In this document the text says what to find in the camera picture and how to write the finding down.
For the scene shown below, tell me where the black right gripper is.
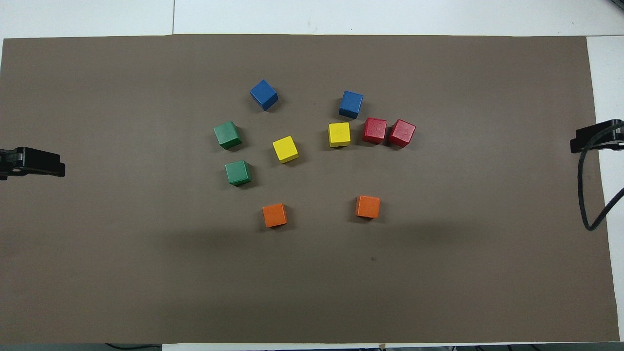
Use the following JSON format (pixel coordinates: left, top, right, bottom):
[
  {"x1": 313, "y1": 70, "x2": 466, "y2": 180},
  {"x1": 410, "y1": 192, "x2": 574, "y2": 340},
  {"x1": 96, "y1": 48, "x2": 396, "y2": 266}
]
[{"x1": 570, "y1": 119, "x2": 624, "y2": 154}]

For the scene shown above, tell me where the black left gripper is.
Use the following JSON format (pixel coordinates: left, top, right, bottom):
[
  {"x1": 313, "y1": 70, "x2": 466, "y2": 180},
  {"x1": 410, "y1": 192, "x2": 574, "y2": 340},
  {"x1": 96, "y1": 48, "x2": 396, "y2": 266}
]
[{"x1": 0, "y1": 147, "x2": 66, "y2": 180}]

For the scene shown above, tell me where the red wooden block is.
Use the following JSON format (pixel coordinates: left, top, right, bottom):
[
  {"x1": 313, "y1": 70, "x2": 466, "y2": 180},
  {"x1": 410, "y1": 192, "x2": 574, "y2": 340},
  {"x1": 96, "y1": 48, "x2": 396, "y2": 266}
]
[
  {"x1": 388, "y1": 119, "x2": 417, "y2": 148},
  {"x1": 362, "y1": 117, "x2": 388, "y2": 145}
]

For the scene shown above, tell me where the green wooden block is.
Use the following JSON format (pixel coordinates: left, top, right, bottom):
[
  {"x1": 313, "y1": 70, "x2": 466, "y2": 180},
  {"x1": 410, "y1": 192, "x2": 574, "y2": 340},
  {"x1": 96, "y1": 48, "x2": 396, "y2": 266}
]
[
  {"x1": 225, "y1": 160, "x2": 252, "y2": 186},
  {"x1": 213, "y1": 121, "x2": 243, "y2": 150}
]

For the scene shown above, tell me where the orange wooden block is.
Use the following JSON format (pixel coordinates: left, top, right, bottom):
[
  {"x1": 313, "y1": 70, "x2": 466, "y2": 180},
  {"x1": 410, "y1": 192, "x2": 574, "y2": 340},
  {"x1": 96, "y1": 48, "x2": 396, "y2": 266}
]
[
  {"x1": 262, "y1": 203, "x2": 288, "y2": 228},
  {"x1": 355, "y1": 195, "x2": 381, "y2": 219}
]

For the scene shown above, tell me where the blue wooden block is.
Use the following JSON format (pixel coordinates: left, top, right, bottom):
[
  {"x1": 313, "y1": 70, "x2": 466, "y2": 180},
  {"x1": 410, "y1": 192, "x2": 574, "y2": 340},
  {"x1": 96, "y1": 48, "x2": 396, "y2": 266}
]
[
  {"x1": 339, "y1": 90, "x2": 364, "y2": 119},
  {"x1": 250, "y1": 79, "x2": 279, "y2": 111}
]

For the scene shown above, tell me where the yellow wooden block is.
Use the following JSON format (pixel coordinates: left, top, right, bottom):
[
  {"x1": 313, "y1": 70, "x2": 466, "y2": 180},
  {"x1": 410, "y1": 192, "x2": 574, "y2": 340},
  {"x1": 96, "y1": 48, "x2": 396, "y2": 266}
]
[
  {"x1": 272, "y1": 136, "x2": 299, "y2": 164},
  {"x1": 328, "y1": 122, "x2": 351, "y2": 148}
]

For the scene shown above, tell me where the brown table mat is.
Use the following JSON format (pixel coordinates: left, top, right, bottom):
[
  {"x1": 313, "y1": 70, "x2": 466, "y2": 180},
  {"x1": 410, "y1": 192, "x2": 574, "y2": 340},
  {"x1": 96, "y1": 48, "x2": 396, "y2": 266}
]
[{"x1": 0, "y1": 34, "x2": 621, "y2": 345}]

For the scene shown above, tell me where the black cable at table edge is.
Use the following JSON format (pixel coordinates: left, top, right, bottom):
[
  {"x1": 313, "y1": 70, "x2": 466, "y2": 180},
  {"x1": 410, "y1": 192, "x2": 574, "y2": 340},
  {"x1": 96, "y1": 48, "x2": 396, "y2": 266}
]
[{"x1": 105, "y1": 343, "x2": 162, "y2": 351}]

